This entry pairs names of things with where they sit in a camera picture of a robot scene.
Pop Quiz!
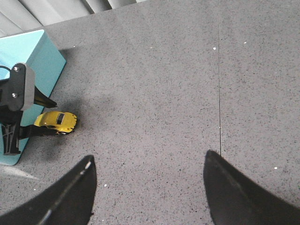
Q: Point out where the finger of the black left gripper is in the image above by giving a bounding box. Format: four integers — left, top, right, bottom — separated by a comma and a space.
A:
34, 86, 57, 108
19, 125, 58, 140

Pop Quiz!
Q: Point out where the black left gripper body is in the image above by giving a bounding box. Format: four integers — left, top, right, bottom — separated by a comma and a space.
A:
0, 69, 23, 156

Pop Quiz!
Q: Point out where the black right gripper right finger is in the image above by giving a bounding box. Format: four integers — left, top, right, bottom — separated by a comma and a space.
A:
203, 150, 300, 225

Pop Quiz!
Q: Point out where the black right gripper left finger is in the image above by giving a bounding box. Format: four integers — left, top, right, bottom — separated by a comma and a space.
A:
0, 155, 97, 225

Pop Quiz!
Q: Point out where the yellow toy beetle car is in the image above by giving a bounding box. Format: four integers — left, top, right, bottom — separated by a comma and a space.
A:
34, 111, 78, 135

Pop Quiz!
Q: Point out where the grey pleated curtain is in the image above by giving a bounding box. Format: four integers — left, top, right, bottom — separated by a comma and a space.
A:
0, 0, 140, 37

